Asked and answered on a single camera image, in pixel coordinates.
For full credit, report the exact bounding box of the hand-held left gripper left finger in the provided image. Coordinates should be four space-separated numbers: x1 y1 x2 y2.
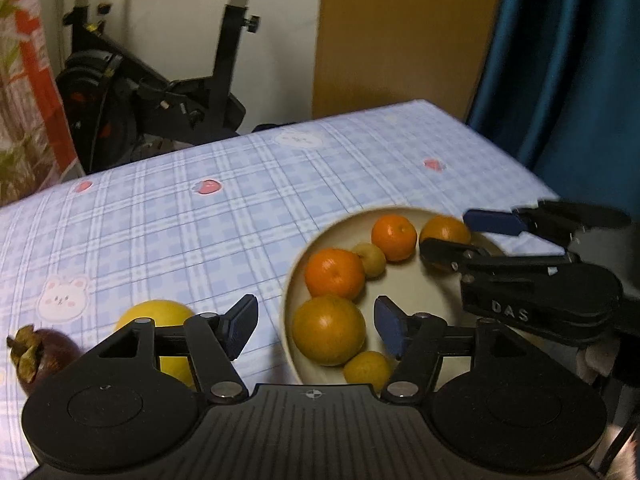
92 294 259 405

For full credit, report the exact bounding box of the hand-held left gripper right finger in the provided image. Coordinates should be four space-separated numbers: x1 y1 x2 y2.
374 296 533 405

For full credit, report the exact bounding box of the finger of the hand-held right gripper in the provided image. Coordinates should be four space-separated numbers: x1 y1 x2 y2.
420 237 581 277
463 200 632 248

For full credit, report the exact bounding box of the small orange mandarin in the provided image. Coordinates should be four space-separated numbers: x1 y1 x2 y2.
419 215 472 273
371 214 418 262
304 248 366 302

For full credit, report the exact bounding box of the small olive round fruit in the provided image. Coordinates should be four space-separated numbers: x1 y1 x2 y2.
352 242 387 278
343 351 392 386

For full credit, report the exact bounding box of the beige round plate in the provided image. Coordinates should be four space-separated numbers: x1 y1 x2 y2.
278 205 508 386

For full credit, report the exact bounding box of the large dull orange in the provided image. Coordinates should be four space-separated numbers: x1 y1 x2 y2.
292 296 367 367

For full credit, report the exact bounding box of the large yellow lemon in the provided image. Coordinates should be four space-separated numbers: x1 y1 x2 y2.
114 300 198 388

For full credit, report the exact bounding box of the dark purple mangosteen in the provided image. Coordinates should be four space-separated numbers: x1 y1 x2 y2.
6 325 83 397

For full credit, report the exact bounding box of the blue checked tablecloth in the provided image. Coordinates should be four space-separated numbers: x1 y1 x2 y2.
0 100 561 480

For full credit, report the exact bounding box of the dark blue curtain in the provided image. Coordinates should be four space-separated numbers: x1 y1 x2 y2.
467 0 640 206

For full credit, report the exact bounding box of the wooden door panel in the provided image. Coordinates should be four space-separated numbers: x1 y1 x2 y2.
312 0 508 121

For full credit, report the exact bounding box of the black exercise bike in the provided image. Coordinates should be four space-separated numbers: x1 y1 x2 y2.
37 0 308 173

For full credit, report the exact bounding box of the printed backdrop cloth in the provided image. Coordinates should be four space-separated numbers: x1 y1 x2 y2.
0 0 83 206

